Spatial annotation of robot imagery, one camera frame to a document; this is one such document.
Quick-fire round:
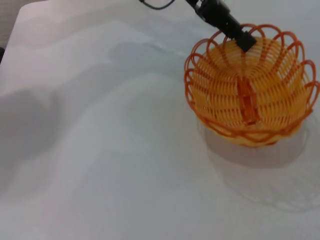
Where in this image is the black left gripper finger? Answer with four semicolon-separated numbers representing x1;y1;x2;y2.
184;0;258;53

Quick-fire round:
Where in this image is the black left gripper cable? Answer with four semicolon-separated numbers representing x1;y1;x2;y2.
138;0;176;10

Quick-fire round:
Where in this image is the orange woven plastic basket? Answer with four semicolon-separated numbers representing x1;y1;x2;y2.
183;23;320;148

